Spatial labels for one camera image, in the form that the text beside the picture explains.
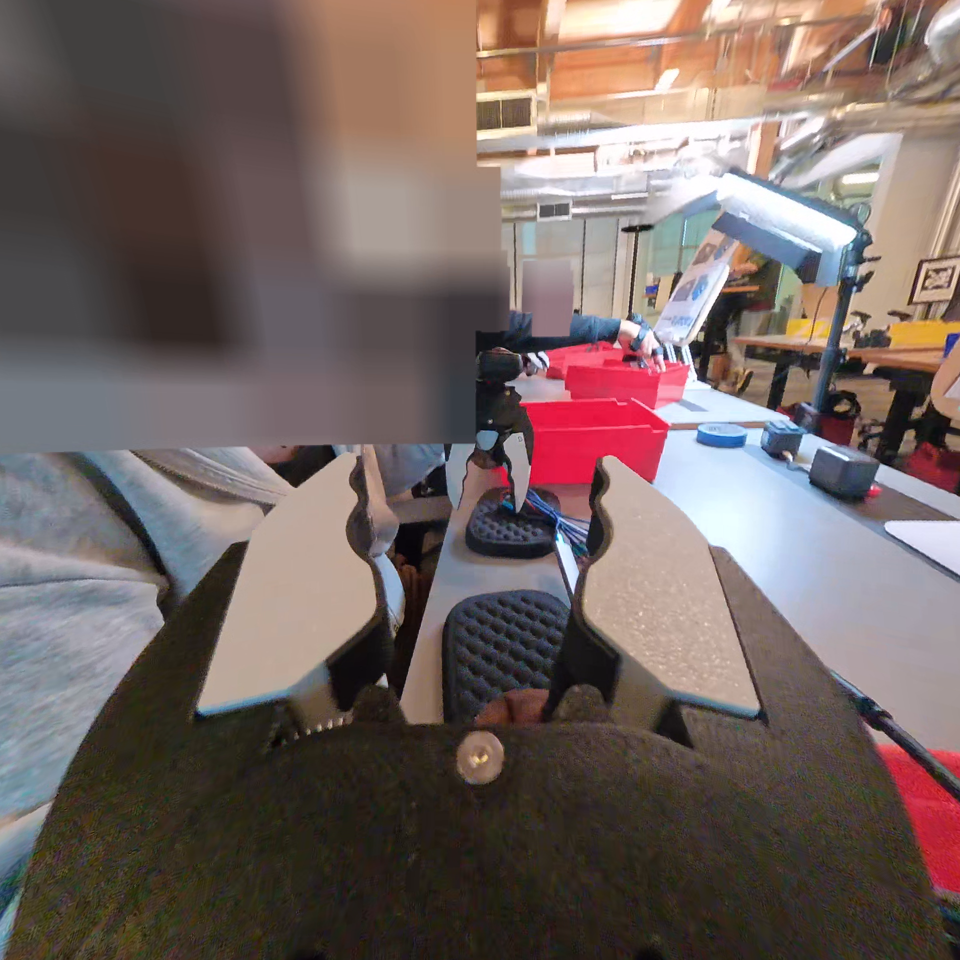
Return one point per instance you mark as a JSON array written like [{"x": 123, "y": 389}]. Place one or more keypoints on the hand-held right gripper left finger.
[{"x": 300, "y": 585}]

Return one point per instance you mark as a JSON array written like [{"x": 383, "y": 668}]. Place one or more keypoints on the ceiling air vent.
[{"x": 506, "y": 112}]

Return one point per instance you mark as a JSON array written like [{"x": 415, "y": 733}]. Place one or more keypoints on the wooden work table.
[{"x": 795, "y": 343}]

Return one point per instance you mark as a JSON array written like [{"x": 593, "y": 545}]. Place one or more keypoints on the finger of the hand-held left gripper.
[
  {"x": 461, "y": 469},
  {"x": 521, "y": 469}
]

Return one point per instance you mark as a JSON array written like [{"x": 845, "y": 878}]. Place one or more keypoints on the red plastic bin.
[
  {"x": 622, "y": 382},
  {"x": 577, "y": 358},
  {"x": 592, "y": 442}
]

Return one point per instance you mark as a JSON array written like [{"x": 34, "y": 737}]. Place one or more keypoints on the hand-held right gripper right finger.
[{"x": 660, "y": 600}]

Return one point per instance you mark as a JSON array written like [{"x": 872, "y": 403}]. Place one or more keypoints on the white board stand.
[{"x": 930, "y": 544}]

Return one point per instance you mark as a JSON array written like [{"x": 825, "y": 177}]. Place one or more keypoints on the yellow plastic bin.
[{"x": 919, "y": 334}]

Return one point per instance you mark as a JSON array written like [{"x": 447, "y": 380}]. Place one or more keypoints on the small blue-grey power adapter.
[{"x": 782, "y": 439}]

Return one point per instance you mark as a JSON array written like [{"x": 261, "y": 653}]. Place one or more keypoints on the large grey power adapter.
[{"x": 844, "y": 472}]

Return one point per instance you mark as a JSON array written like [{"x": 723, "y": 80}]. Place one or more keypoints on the white board with blue pictures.
[{"x": 694, "y": 296}]

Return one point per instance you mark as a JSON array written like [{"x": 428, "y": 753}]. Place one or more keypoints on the black desk mat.
[{"x": 915, "y": 510}]

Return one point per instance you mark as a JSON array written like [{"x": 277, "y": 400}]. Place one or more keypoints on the rectangular led light panel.
[{"x": 787, "y": 217}]

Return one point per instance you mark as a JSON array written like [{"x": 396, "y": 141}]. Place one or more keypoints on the blue tape roll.
[{"x": 721, "y": 435}]

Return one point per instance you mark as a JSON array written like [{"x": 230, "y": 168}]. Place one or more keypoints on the person's grey hoodie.
[{"x": 67, "y": 570}]

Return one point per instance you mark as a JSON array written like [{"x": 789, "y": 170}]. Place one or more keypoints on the framed black-and-white tag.
[{"x": 936, "y": 280}]

